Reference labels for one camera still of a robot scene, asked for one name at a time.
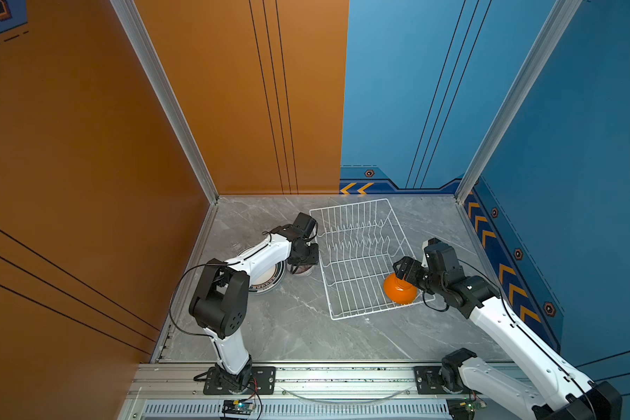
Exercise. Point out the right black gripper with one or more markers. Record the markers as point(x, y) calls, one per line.
point(409, 276)

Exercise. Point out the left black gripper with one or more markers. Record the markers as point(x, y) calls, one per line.
point(314, 256)

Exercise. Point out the orange bowl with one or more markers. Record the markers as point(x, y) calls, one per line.
point(390, 288)

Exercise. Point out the white ribbed bowl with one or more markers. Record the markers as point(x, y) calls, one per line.
point(300, 270)

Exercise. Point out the white wire dish rack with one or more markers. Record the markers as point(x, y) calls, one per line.
point(359, 242)

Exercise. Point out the green rimmed white plate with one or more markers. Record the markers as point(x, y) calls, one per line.
point(267, 281)

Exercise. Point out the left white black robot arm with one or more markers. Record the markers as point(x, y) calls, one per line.
point(220, 301)

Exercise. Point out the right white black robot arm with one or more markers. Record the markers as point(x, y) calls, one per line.
point(557, 390)

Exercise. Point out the right green circuit board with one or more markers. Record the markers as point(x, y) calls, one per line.
point(465, 409)

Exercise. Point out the green circuit board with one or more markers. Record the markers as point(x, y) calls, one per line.
point(465, 409)
point(238, 409)

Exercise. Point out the left green circuit board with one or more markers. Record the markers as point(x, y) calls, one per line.
point(238, 409)

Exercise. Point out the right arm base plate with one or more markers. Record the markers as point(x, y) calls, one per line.
point(439, 380)

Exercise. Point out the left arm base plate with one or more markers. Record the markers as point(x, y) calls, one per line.
point(252, 379)

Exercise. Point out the aluminium front rail frame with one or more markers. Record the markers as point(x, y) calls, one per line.
point(303, 390)

